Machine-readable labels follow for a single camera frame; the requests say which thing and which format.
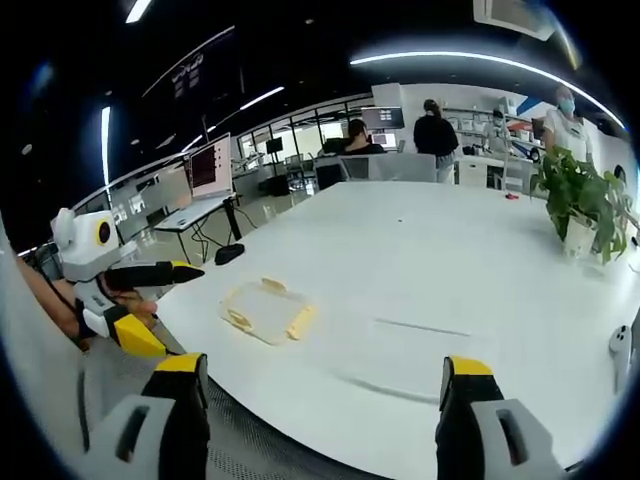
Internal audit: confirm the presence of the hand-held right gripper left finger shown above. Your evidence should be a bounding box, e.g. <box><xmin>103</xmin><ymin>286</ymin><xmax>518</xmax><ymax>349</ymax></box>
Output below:
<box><xmin>87</xmin><ymin>352</ymin><xmax>212</xmax><ymax>480</ymax></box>

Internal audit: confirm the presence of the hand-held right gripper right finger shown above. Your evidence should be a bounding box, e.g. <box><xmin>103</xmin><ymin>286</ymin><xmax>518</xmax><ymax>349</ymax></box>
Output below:
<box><xmin>434</xmin><ymin>355</ymin><xmax>567</xmax><ymax>480</ymax></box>

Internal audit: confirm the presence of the clear lid with yellow clips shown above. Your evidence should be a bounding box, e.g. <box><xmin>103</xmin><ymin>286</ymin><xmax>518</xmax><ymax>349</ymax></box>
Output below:
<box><xmin>219</xmin><ymin>276</ymin><xmax>317</xmax><ymax>347</ymax></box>

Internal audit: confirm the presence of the person's left hand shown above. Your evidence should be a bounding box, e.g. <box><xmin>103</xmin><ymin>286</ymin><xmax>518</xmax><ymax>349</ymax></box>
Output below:
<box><xmin>97</xmin><ymin>277</ymin><xmax>159</xmax><ymax>321</ymax></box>

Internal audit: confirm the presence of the white side desk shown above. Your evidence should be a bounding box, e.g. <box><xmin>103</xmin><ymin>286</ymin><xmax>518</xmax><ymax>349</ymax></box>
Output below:
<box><xmin>153</xmin><ymin>195</ymin><xmax>244</xmax><ymax>266</ymax></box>

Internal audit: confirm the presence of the black object at table edge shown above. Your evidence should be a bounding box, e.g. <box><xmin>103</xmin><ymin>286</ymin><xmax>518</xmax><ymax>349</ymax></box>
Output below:
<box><xmin>214</xmin><ymin>242</ymin><xmax>247</xmax><ymax>266</ymax></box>

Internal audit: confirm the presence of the person's grey clothing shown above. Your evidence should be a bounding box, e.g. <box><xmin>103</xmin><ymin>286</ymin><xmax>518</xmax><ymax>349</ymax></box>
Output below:
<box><xmin>0</xmin><ymin>209</ymin><xmax>151</xmax><ymax>480</ymax></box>

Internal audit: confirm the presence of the monitor with pink screen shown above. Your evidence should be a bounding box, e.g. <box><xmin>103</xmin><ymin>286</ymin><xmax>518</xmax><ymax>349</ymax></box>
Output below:
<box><xmin>188</xmin><ymin>131</ymin><xmax>235</xmax><ymax>202</ymax></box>

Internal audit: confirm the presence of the white handheld controller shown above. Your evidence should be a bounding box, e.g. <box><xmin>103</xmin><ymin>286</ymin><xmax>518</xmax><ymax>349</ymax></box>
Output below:
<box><xmin>608</xmin><ymin>324</ymin><xmax>633</xmax><ymax>392</ymax></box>

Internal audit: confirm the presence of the hanging black sign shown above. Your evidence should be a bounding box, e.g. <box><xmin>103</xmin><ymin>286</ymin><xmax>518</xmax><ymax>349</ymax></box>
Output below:
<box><xmin>168</xmin><ymin>53</ymin><xmax>207</xmax><ymax>100</ymax></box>

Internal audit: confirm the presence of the white office chair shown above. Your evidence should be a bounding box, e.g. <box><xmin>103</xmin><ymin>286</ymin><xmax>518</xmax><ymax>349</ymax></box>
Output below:
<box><xmin>338</xmin><ymin>153</ymin><xmax>391</xmax><ymax>182</ymax></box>
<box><xmin>387</xmin><ymin>152</ymin><xmax>438</xmax><ymax>183</ymax></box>

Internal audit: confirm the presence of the green potted plant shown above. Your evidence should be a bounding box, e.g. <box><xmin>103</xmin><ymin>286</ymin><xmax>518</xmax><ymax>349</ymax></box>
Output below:
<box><xmin>529</xmin><ymin>146</ymin><xmax>637</xmax><ymax>265</ymax></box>

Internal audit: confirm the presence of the long curved ceiling light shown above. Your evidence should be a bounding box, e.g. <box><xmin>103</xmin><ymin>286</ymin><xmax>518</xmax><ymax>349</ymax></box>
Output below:
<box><xmin>349</xmin><ymin>49</ymin><xmax>609</xmax><ymax>109</ymax></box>

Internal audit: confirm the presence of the ceiling air conditioner unit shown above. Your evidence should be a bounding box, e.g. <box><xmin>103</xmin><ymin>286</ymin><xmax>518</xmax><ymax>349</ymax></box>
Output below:
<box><xmin>471</xmin><ymin>0</ymin><xmax>557</xmax><ymax>42</ymax></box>

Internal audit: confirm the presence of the dark wall monitor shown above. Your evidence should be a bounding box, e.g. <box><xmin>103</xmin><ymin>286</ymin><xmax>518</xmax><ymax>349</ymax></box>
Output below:
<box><xmin>360</xmin><ymin>105</ymin><xmax>406</xmax><ymax>131</ymax></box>

